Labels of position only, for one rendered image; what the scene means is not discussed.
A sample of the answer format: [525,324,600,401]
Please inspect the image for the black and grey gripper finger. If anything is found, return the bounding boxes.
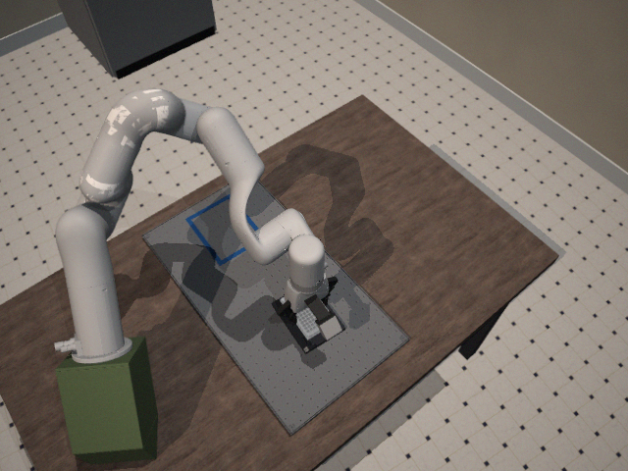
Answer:
[276,300,297,324]
[321,277,338,306]

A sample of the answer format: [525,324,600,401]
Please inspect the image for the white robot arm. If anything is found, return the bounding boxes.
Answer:
[54,88,328,364]

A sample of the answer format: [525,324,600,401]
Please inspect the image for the blue tape outline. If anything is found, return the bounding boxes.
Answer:
[186,195,258,266]

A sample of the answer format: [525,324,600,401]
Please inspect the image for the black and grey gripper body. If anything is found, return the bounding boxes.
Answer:
[285,272,329,313]

